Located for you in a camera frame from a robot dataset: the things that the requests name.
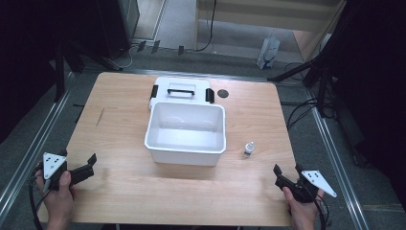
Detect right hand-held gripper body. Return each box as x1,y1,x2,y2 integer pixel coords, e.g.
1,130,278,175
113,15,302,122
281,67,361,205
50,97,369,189
274,170,338,204

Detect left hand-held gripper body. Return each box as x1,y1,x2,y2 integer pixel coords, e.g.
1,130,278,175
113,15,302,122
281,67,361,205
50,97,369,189
34,151,96,193

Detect small clear bottle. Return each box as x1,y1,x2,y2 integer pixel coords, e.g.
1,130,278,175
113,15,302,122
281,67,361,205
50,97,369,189
242,141,256,159

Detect white plastic storage box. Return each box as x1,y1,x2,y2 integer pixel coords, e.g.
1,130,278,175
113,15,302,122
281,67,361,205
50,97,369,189
144,101,228,167

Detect person's right hand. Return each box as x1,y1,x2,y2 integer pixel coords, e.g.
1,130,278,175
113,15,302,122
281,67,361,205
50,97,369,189
282,186,326,224

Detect person's left hand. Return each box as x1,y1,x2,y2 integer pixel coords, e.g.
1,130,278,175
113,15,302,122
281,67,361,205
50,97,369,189
34,170,79,222

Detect black metal stand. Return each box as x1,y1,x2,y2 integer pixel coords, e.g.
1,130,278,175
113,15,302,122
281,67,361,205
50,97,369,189
53,39,84,104

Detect black tripod stand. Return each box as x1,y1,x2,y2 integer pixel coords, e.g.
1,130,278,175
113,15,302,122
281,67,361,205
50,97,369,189
267,54,339,119

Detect white paper bag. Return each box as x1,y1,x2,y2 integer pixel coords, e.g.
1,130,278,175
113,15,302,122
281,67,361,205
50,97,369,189
256,30,282,71

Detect dark cabinet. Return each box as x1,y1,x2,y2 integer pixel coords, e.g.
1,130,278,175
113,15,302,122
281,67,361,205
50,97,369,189
94,0,142,59

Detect light wooden furniture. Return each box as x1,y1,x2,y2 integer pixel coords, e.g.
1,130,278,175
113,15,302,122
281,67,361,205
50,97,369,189
194,0,348,63

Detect metal floor rail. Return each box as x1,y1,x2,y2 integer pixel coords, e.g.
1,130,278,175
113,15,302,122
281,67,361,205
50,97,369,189
304,85,372,230
0,72,79,221
125,68,270,82

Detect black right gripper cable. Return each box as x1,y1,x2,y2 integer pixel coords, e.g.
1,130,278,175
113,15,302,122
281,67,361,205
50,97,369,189
313,194,331,230

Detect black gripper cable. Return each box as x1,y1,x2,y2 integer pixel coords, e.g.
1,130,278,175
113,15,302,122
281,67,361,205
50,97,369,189
313,194,331,230
28,169,52,230

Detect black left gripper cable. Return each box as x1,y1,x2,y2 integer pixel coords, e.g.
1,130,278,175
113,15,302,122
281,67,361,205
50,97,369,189
28,169,52,230

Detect black floor cables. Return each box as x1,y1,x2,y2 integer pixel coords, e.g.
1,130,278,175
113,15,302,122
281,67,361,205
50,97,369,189
279,61,324,130

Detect white floor cable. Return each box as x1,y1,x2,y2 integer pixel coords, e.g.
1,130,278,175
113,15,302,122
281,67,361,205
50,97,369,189
116,45,138,70

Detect white lid with black handle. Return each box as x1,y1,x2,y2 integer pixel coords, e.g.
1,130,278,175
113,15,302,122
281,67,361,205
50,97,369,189
148,76,216,110

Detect black hanging cable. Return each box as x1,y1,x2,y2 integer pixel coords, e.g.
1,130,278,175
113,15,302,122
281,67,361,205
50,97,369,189
192,0,218,54

